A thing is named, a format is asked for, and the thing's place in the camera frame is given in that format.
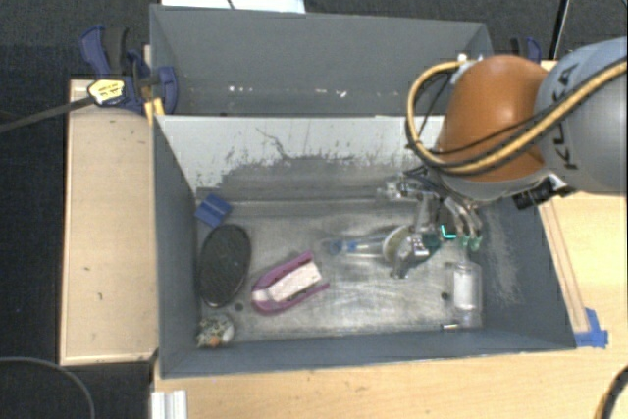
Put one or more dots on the clear plastic bottle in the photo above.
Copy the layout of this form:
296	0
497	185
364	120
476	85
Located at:
358	246

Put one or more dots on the pale wood board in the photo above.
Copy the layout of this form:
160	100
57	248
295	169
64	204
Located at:
108	221

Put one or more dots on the black oval disc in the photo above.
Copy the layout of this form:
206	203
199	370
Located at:
225	266

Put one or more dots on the blue flat block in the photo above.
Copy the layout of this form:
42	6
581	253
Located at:
213	209

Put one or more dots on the grey metal bin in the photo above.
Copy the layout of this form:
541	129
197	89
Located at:
314	64

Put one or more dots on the small metal cylinder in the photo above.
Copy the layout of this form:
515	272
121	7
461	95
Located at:
450	326

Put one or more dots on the black cylinder on white bracket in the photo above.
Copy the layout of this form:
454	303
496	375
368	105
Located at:
532	198

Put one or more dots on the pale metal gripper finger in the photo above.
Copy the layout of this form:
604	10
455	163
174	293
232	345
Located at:
411	259

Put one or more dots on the speckled ball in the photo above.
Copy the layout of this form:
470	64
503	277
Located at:
215	331

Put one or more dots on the clear glass jar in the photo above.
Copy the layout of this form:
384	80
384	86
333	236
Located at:
465	292

